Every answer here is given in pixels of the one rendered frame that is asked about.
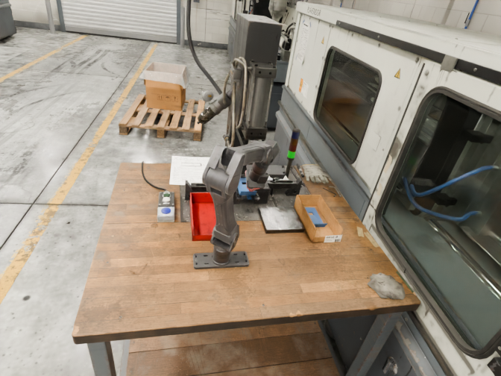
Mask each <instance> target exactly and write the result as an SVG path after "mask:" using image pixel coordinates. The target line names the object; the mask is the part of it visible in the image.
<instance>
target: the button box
mask: <svg viewBox="0 0 501 376"><path fill-rule="evenodd" d="M143 163H144V161H142V176H143V178H144V179H145V181H146V182H147V183H148V184H150V185H151V186H152V187H154V188H156V189H161V190H164V191H165V192H159V201H158V207H174V192H169V191H168V190H167V189H163V188H160V187H156V186H154V185H153V184H151V183H150V182H149V181H148V180H147V179H146V178H145V175H144V172H143ZM164 193H169V194H170V196H169V198H170V201H164V200H163V198H165V197H164V196H163V194H164Z"/></svg>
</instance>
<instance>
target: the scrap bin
mask: <svg viewBox="0 0 501 376"><path fill-rule="evenodd" d="M189 203H190V216H191V229H192V241H210V240H211V238H212V231H213V228H214V227H215V223H216V217H215V207H214V203H213V199H212V196H211V195H210V192H191V193H190V202H189Z"/></svg>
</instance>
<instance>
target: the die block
mask: <svg viewBox="0 0 501 376"><path fill-rule="evenodd" d="M256 193H258V195H259V200H258V201H257V200H254V197H253V195H252V196H251V197H252V199H253V203H254V204H267V203H268V196H269V191H257V192H256ZM233 204H239V200H238V201H237V199H236V191H235V192H234V194H233Z"/></svg>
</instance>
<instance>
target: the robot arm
mask: <svg viewBox="0 0 501 376"><path fill-rule="evenodd" d="M279 152H280V147H279V146H278V145H277V142H276V141H274V140H270V139H268V140H267V141H266V143H262V142H259V141H256V140H252V141H250V142H249V143H248V144H247V145H242V146H239V147H226V146H223V145H220V144H218V145H216V146H215V148H214V150H213V152H212V154H211V157H210V159H209V161H208V163H207V166H206V168H205V170H204V173H203V175H202V183H203V184H204V185H206V188H207V191H208V192H210V195H211V196H212V199H213V203H214V207H215V217H216V223H215V227H214V228H213V231H212V238H211V240H210V243H211V244H213V245H214V248H213V252H212V253H195V254H193V266H194V269H221V268H234V267H248V266H249V259H248V254H247V252H246V251H232V250H233V249H234V248H235V247H236V243H237V241H238V238H239V225H238V224H237V222H236V219H235V216H234V207H233V194H234V192H235V191H236V190H237V188H238V185H239V181H240V177H241V174H242V168H243V166H245V165H247V166H246V167H247V170H246V171H245V176H246V181H247V183H246V185H247V188H248V190H249V191H250V192H253V191H254V190H256V189H264V188H265V183H266V181H267V180H268V177H269V176H270V178H273V179H274V180H276V181H278V180H279V179H284V177H285V176H286V171H285V166H284V165H270V163H272V162H273V160H274V158H275V157H276V156H277V155H278V153H279ZM221 154H222V155H221ZM220 157H221V164H222V165H223V166H227V170H224V169H221V168H219V167H218V164H219V160H220ZM250 163H253V165H248V164H250Z"/></svg>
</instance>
